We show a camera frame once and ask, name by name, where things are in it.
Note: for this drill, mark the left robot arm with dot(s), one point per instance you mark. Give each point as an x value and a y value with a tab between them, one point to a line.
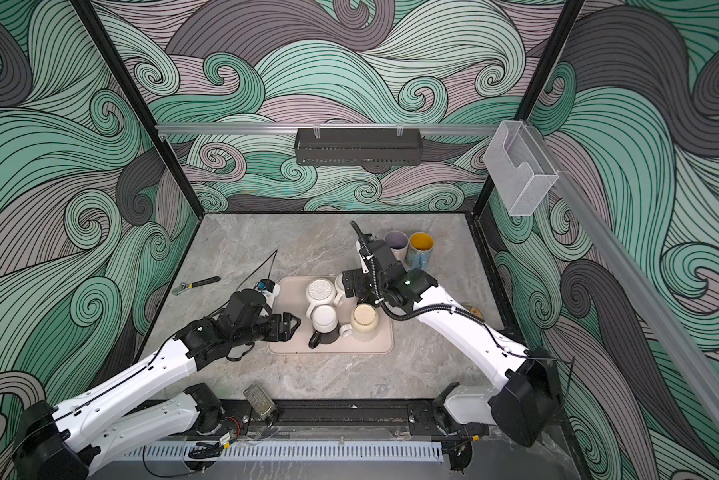
79	436

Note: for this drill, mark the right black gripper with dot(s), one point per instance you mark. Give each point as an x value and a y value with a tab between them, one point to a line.
349	280

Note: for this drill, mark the black wire wall basket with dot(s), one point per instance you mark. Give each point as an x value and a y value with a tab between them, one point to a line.
358	146

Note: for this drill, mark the black mug white base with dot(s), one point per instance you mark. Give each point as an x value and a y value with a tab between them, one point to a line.
325	325

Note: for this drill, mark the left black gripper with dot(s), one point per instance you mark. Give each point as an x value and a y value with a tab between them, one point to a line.
288	332

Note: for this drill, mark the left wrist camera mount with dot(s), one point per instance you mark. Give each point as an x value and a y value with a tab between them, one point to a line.
270	290

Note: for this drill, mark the tall white mug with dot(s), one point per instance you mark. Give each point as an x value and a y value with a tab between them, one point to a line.
340	290

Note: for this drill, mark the white ribbed-bottom mug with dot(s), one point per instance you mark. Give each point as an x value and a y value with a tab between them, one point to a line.
320	292

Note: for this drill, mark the colourful round tin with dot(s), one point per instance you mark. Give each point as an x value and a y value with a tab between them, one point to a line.
474	310

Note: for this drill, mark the blue mug yellow inside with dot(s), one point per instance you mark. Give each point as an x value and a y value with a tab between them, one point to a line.
419	251

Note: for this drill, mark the cream speckled mug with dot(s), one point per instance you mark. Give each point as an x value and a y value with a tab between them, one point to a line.
363	325

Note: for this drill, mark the pink iridescent mug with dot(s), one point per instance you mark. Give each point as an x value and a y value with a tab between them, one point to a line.
398	241

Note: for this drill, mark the small metal device front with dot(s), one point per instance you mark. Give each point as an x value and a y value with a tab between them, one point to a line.
261	402

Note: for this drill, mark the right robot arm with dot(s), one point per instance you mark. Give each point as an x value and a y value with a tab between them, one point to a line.
525	391

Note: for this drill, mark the pink silicone tray mat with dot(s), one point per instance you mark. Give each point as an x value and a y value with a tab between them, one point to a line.
293	299

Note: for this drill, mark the clear acrylic wall holder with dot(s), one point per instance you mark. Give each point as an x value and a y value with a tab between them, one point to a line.
521	166

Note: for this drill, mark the white slotted cable duct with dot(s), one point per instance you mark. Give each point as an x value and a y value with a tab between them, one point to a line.
298	451

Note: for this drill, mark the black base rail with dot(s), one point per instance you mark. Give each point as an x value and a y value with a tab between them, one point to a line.
418	417

